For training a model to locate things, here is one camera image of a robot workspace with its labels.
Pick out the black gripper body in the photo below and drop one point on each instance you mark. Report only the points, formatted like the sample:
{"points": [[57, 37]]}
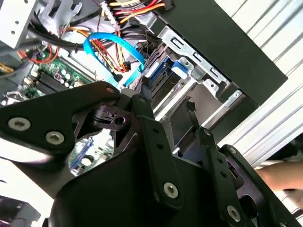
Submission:
{"points": [[109, 196]]}

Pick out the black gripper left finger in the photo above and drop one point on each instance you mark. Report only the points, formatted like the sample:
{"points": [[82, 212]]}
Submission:
{"points": [[59, 108]]}

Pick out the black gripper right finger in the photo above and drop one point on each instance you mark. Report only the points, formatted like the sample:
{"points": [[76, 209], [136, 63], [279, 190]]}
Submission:
{"points": [[215, 163]]}

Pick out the hard disk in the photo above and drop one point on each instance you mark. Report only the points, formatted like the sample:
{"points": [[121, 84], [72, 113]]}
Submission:
{"points": [[178, 68]]}

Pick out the bare human hand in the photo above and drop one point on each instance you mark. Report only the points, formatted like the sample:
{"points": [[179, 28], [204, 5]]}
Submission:
{"points": [[281, 176]]}

